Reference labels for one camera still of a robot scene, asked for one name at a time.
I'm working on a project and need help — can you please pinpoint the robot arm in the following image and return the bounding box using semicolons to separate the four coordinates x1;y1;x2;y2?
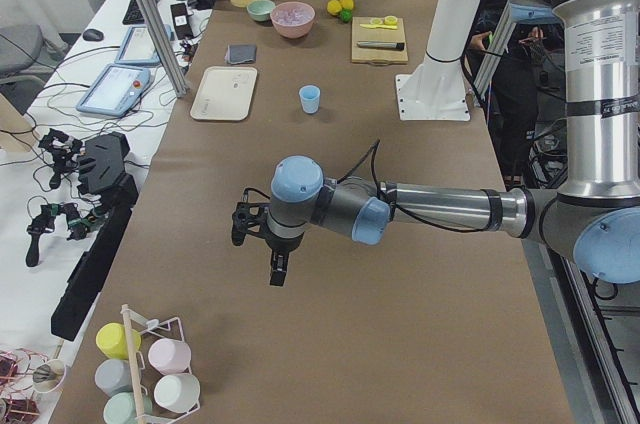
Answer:
259;0;639;286

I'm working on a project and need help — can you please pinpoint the far teach pendant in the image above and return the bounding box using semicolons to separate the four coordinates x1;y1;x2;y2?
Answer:
115;25;160;67

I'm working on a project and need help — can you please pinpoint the yellow cup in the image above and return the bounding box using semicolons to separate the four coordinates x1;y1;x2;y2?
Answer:
95;322;128;360

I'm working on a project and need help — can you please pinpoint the teach pendant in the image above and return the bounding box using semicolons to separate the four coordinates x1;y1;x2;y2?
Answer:
76;64;151;117
115;25;160;67

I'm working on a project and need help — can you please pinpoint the dark grey folded cloth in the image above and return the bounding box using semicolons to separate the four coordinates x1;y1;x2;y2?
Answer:
225;44;257;65

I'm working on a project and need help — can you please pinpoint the pink bowl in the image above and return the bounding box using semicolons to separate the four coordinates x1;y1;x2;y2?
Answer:
270;1;316;39

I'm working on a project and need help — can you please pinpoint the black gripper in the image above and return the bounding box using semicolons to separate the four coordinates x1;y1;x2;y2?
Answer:
265;229;302;286

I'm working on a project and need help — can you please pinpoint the wooden cutting board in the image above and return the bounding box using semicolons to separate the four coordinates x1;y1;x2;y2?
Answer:
351;16;409;64

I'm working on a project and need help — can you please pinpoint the aluminium frame post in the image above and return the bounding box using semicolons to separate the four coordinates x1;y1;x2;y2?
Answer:
136;0;188;98

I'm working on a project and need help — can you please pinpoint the white camera pillar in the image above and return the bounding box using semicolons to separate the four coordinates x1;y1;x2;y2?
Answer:
396;0;480;121

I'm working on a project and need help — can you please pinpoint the black computer mouse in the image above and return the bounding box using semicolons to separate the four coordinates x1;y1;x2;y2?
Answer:
82;28;104;42

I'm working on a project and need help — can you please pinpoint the near teach pendant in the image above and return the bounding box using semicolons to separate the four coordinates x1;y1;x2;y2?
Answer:
76;64;151;117

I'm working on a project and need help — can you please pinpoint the yellow lemon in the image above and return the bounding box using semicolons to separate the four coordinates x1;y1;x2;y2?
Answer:
339;0;355;11
326;0;342;16

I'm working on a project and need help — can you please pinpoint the black camera rig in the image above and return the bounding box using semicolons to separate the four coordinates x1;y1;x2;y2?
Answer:
51;132;138;341

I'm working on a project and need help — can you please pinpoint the lemon slice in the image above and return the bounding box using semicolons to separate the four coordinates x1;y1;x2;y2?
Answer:
383;15;398;26

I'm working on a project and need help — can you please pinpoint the yellow plastic knife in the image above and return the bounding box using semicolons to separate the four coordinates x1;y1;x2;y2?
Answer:
359;23;398;30

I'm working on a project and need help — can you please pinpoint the blue plastic cup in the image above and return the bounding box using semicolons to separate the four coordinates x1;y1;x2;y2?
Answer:
299;85;321;114

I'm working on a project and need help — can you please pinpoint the white cup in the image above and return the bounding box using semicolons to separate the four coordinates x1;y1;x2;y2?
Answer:
154;373;201;413

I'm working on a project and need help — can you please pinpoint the black keyboard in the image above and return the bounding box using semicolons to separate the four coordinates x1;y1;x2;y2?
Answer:
122;0;165;26

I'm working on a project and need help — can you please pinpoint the beige plastic tray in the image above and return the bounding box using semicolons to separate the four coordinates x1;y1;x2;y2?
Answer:
190;66;258;121

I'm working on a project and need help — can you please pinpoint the black handled knife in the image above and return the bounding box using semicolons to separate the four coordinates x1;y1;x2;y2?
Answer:
356;41;405;51

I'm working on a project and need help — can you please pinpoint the pink cup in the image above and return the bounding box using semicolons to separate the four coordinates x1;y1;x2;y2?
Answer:
148;338;192;375

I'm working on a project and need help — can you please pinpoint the light green cup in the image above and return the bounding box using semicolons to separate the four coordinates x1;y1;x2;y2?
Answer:
103;392;137;424

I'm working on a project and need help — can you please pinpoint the clear ice cubes pile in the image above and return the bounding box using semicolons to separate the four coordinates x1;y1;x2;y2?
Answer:
272;4;314;27

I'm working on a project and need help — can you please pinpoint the green bowl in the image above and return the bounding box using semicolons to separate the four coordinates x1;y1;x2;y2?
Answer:
246;0;276;22

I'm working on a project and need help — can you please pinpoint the grey cup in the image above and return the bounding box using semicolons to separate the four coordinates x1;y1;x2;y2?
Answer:
94;359;132;397

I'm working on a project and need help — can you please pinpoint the green lime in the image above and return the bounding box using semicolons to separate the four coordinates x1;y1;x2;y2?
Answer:
339;9;352;23

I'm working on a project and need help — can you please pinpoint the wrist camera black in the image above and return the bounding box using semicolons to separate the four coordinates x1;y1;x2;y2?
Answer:
231;187;270;246

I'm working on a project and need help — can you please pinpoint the wooden rack handle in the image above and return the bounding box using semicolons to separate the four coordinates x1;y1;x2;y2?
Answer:
121;304;150;424

